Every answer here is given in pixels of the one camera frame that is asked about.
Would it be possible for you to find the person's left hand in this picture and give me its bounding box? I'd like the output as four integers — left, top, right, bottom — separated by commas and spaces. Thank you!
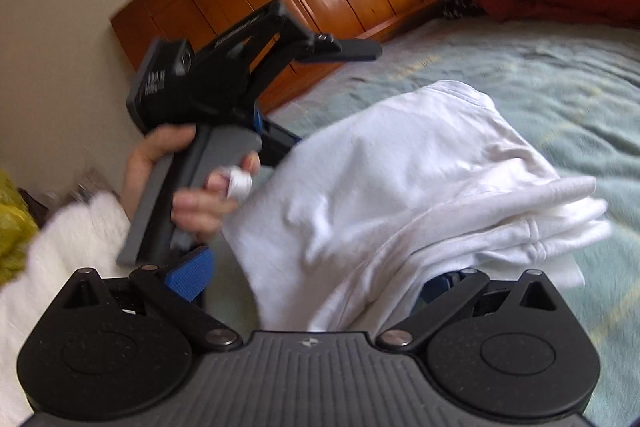
122, 127, 262, 243

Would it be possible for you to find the white printed t-shirt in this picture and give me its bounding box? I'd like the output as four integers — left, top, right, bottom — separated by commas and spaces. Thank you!
222, 79, 613, 333

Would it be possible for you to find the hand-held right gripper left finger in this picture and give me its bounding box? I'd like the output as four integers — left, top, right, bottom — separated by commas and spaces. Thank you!
40, 246, 242, 350

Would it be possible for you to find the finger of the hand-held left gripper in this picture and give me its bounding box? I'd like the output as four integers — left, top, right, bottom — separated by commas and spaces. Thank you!
255, 105, 304, 168
292, 33, 384, 64

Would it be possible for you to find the black patterned cloth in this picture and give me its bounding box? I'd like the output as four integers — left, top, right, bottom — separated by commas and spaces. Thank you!
442, 0, 486, 20

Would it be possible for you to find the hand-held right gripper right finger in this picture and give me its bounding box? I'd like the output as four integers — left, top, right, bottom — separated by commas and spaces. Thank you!
376, 267, 571, 352

